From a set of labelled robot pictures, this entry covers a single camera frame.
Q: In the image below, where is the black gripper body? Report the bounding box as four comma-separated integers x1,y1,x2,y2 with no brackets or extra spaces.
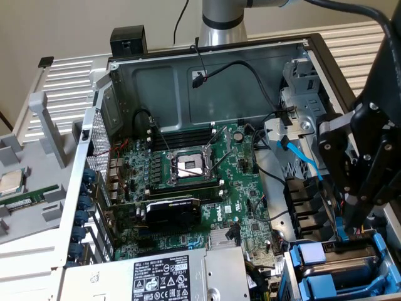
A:
353,12,401,126

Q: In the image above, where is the blue SATA data wire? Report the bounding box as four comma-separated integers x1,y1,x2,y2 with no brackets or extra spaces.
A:
277,137,350,244

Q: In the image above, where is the hard disk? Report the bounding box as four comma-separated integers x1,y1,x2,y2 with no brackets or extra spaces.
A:
288,230,396,298

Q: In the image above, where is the silver metal drive cage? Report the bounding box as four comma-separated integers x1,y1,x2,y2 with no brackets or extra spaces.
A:
278,50,345,172

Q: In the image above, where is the green motherboard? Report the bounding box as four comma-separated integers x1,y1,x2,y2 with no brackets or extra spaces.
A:
106,122,284,285

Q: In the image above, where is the metal socket cover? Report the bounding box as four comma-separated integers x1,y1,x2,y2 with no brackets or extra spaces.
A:
203,125,233,159

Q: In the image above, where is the thin metal locking lever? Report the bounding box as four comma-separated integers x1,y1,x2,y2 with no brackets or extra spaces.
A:
155,124,172,155
208,147,233,176

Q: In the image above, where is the silver finned heatsink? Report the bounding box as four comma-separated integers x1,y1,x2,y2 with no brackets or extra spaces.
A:
209,228,239,250

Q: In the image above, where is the CPU socket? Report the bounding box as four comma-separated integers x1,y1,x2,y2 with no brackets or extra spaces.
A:
167,150,219,186

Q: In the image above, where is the black RAM slot bank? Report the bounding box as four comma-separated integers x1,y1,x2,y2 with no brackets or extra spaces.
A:
152,127,217,151
145,183,225,204

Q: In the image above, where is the black graphics card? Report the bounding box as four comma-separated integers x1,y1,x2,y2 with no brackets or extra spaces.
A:
106,196,203,233

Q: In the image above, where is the open PC case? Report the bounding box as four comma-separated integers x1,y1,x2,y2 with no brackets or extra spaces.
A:
51,32,401,301

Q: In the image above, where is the silver power supply unit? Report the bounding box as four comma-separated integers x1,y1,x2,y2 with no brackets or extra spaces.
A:
61,246,251,301

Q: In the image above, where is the grey parts rack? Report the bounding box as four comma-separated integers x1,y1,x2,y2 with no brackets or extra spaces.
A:
0,90,79,245

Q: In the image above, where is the green RAM stick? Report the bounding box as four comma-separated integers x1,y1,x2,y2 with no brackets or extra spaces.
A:
0,184,60,208

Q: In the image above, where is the silver CPU chip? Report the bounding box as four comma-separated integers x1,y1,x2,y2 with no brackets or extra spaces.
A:
0,167,26,196

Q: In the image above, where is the black flat ribbon wire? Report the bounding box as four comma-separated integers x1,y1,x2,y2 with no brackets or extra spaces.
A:
226,223,242,246

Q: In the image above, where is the black wire with hanging plug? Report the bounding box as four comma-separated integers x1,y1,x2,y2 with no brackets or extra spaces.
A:
190,61,297,126

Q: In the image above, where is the black looped wire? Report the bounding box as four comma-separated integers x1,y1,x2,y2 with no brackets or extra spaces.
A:
133,108,157,132

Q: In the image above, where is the thin black wall cable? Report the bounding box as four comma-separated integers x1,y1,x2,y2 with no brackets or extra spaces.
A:
174,0,189,43

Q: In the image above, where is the thin red wire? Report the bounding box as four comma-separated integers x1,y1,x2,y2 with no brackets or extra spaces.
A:
93,139,130,197

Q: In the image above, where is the black box mount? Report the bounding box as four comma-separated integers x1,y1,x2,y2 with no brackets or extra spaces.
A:
110,25,148,58

